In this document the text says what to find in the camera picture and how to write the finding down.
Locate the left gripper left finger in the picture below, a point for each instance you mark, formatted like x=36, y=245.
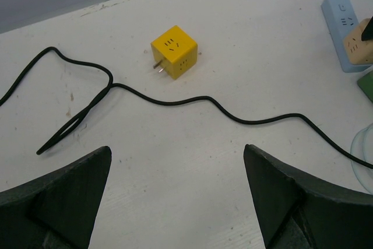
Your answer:
x=59, y=209

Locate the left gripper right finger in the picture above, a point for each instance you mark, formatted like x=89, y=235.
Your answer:
x=298, y=210

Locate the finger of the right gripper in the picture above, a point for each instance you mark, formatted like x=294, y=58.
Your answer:
x=367, y=32

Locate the beige dragon cube adapter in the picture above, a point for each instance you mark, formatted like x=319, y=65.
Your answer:
x=359, y=52

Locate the light blue power strip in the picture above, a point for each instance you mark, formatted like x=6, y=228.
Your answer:
x=341, y=19

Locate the green power strip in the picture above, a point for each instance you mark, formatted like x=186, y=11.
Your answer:
x=365, y=83

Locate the yellow cube socket adapter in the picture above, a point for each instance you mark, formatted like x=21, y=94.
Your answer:
x=174, y=52

